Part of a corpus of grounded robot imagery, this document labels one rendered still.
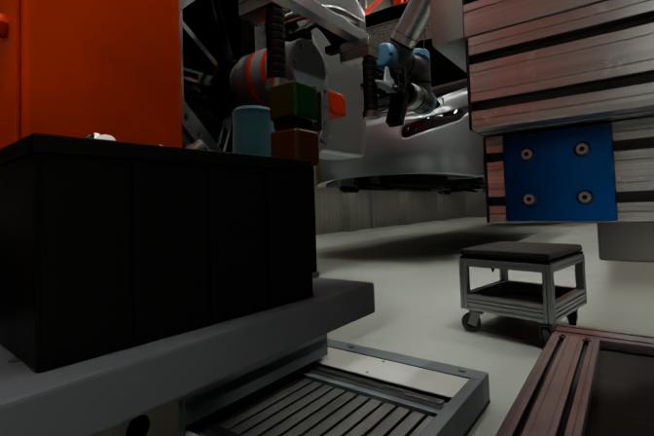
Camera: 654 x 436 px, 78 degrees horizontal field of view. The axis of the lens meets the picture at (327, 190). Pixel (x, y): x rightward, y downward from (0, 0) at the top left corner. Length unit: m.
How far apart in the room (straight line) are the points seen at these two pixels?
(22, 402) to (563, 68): 0.41
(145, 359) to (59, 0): 0.36
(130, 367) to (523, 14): 0.40
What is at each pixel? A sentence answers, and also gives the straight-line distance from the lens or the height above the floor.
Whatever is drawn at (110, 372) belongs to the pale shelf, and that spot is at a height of 0.45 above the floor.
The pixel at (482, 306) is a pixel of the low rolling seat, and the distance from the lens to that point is 1.77.
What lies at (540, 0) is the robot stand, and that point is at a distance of 0.43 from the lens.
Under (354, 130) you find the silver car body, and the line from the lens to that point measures 1.78.
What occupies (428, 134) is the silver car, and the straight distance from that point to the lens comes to 3.42.
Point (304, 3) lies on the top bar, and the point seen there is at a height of 0.96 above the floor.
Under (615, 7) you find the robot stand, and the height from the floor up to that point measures 0.68.
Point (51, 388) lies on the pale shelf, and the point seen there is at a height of 0.45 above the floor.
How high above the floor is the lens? 0.52
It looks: 2 degrees up
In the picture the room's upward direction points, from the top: 2 degrees counter-clockwise
